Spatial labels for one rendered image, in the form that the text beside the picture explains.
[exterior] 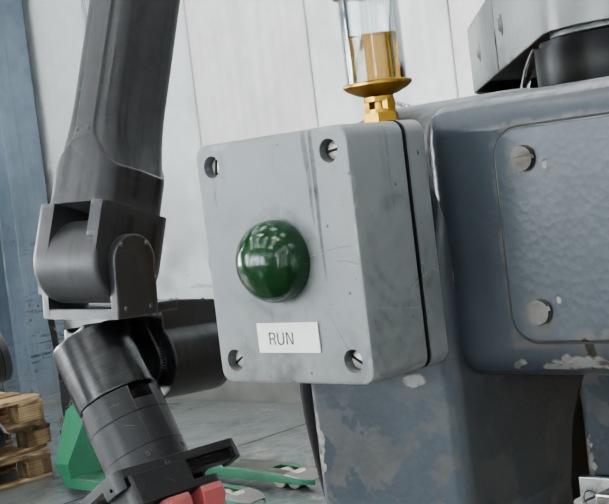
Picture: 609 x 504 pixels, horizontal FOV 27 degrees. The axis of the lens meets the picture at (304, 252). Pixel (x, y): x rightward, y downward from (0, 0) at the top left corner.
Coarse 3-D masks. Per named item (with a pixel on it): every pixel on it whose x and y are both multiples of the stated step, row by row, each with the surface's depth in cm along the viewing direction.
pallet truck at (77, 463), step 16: (48, 320) 613; (64, 384) 615; (64, 400) 613; (64, 416) 613; (64, 432) 603; (80, 432) 596; (64, 448) 595; (80, 448) 593; (64, 464) 587; (80, 464) 591; (96, 464) 597; (240, 464) 571; (256, 464) 567; (272, 464) 563; (288, 464) 560; (64, 480) 589; (80, 480) 580; (96, 480) 573; (256, 480) 557; (272, 480) 550; (288, 480) 544; (304, 480) 540; (240, 496) 517; (256, 496) 517
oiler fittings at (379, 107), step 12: (336, 0) 52; (348, 84) 51; (360, 84) 51; (372, 84) 50; (384, 84) 50; (396, 84) 51; (408, 84) 51; (360, 96) 52; (372, 96) 51; (384, 96) 51; (372, 108) 52; (384, 108) 51; (372, 120) 51; (384, 120) 51
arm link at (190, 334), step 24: (120, 240) 82; (144, 240) 84; (120, 264) 82; (144, 264) 84; (120, 288) 82; (144, 288) 84; (48, 312) 87; (72, 312) 85; (96, 312) 83; (120, 312) 82; (144, 312) 84; (168, 312) 88; (192, 312) 90; (168, 336) 87; (192, 336) 89; (216, 336) 91; (168, 360) 88; (192, 360) 88; (216, 360) 90; (168, 384) 88; (192, 384) 89; (216, 384) 92
